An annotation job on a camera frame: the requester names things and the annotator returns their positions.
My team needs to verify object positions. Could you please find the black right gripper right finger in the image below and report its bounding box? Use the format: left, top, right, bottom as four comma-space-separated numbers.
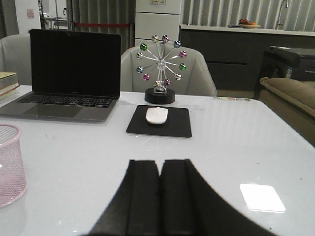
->
160, 159, 273, 236

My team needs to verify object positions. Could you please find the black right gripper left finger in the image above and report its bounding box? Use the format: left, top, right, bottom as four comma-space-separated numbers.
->
89, 160, 160, 236

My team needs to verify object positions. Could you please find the pink mesh pen holder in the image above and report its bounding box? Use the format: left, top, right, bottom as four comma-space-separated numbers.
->
0, 124, 27, 207

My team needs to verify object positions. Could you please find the black mouse pad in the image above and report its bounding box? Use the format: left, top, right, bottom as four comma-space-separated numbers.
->
126, 105, 192, 138

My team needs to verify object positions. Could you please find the white computer mouse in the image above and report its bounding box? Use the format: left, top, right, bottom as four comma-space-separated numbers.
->
146, 107, 168, 124

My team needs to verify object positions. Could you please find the grey chair behind ornament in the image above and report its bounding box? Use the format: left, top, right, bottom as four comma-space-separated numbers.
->
121, 43, 217, 96

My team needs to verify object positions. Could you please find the grey laptop computer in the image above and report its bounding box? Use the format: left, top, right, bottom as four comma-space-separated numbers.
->
0, 29, 122, 122

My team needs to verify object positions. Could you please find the ferris wheel desk ornament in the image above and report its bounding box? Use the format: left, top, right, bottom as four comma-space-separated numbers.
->
136, 34, 187, 105

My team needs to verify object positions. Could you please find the brown cushioned sofa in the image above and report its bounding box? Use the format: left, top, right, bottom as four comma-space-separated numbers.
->
258, 77, 315, 146

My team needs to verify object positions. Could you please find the dark kitchen counter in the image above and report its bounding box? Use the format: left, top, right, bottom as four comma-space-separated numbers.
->
180, 25, 315, 91

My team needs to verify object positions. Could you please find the bottom book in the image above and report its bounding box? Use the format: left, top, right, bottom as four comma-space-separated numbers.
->
0, 89, 17, 100

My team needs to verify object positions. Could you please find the middle book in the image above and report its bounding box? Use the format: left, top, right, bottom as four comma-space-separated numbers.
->
0, 83, 20, 96

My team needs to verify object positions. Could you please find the yellow top book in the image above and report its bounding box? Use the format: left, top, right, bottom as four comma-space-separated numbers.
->
0, 72, 18, 89

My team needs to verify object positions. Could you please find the white cabinet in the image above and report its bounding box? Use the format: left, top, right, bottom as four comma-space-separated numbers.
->
134, 0, 182, 46

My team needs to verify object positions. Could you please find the fruit bowl on counter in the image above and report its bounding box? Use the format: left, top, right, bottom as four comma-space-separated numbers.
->
238, 18, 260, 29

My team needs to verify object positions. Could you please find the red barrier tape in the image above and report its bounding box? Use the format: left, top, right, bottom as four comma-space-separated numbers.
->
73, 22, 132, 28

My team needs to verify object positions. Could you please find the grey chair behind laptop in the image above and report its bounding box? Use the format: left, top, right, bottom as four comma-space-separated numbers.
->
0, 34, 32, 86

